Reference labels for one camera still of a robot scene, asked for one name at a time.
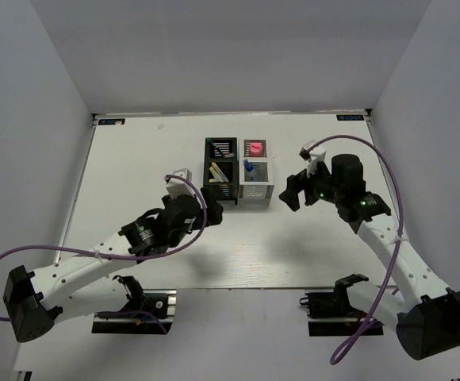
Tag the white slotted pen holder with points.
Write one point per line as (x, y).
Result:
(256, 192)

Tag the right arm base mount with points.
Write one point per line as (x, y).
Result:
(327, 318)

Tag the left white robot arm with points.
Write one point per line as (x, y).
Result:
(36, 300)

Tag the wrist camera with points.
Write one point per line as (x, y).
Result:
(176, 187)
(312, 154)

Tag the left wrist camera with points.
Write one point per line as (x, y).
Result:
(176, 187)

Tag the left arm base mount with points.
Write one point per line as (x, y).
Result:
(151, 314)

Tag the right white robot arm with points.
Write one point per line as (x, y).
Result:
(426, 314)

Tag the pink cap candy tube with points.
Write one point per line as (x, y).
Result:
(256, 149)

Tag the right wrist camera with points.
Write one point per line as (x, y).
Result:
(312, 154)

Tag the left corner label sticker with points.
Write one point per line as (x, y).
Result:
(111, 121)

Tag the green gel pen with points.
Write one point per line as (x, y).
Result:
(216, 149)

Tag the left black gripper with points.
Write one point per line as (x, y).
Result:
(214, 214)

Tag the blue spray bottle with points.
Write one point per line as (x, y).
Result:
(250, 172)

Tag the corner label sticker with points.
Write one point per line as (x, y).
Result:
(350, 117)
(111, 121)

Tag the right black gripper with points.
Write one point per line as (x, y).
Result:
(301, 182)

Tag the right corner label sticker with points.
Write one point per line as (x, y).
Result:
(350, 117)

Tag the white marker yellow cap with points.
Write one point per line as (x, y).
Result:
(215, 175)

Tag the black slotted pen holder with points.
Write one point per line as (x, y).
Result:
(221, 168)

